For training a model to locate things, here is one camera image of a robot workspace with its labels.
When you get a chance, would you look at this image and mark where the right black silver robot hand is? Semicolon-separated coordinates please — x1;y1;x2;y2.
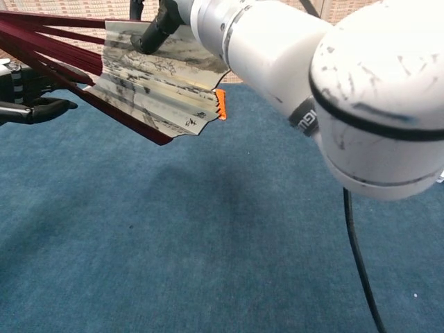
130;0;182;56

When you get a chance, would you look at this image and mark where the red ribbed paper folding fan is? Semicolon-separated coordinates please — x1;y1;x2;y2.
0;10;232;146

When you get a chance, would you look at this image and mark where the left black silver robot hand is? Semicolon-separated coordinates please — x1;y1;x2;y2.
0;58;95;126

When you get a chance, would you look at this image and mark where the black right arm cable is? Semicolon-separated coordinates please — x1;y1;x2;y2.
342;186;388;333

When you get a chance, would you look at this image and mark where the orange white snack wrapper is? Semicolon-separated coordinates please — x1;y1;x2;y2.
212;88;229;121

